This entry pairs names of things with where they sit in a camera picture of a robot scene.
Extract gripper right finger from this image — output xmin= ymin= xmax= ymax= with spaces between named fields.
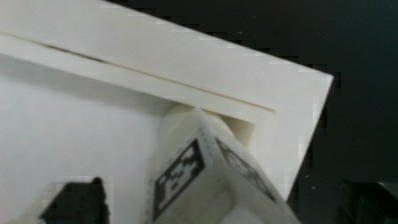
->
xmin=338 ymin=182 xmax=398 ymax=224

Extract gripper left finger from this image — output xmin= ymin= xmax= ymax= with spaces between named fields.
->
xmin=40 ymin=177 xmax=111 ymax=224

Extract white square tabletop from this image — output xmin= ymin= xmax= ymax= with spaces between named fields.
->
xmin=0 ymin=53 xmax=266 ymax=224

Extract white U-shaped obstacle fence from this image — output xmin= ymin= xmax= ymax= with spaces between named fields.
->
xmin=0 ymin=0 xmax=333 ymax=195

